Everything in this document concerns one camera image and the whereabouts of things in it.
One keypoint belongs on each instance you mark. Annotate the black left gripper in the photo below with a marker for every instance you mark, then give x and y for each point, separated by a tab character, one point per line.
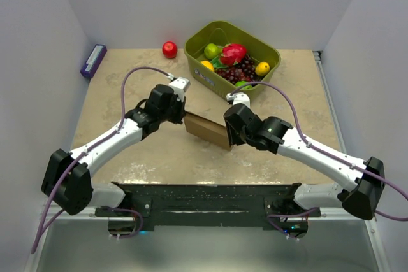
181	107

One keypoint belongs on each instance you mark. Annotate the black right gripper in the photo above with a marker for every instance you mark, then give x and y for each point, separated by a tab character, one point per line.
233	139

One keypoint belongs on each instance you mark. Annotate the brown cardboard paper box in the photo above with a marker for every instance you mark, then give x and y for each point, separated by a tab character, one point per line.
207	130

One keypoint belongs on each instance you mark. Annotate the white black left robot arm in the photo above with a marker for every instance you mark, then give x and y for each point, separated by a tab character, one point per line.
68	178

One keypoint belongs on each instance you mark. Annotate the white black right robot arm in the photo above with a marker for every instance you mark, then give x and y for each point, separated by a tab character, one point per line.
357	184

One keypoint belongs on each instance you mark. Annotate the purple rectangular box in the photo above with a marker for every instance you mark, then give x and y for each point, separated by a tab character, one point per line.
93	61

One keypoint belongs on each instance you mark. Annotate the green lime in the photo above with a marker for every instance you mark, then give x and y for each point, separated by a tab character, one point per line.
244	85

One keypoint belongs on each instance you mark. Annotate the purple grape bunch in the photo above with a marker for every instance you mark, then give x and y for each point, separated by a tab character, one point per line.
244	71

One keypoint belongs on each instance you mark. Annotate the red apple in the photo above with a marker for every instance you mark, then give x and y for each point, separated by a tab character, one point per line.
169	50

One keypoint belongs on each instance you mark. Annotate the yellow lemon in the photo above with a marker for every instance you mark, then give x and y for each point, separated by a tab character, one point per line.
262	69

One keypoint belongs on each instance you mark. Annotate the orange fruit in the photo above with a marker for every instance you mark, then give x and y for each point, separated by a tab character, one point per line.
208	65

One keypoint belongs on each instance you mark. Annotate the green apple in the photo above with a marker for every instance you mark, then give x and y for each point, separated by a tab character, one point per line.
212	50

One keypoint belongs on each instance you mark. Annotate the red dragon fruit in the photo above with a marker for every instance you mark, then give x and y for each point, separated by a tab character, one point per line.
232	54

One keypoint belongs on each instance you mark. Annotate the green plastic tub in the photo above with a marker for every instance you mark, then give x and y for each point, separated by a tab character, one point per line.
222	33

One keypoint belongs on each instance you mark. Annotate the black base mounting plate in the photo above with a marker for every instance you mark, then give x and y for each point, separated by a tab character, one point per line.
151	206

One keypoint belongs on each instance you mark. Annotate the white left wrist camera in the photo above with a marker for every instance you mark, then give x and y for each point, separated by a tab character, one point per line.
180	86

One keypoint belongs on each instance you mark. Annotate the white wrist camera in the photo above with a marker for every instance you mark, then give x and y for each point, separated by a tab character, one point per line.
238	98
180	86

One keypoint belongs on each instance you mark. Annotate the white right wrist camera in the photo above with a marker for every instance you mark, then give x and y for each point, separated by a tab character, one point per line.
238	98

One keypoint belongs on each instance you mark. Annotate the aluminium rail frame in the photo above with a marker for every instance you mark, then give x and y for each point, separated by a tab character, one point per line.
317	86

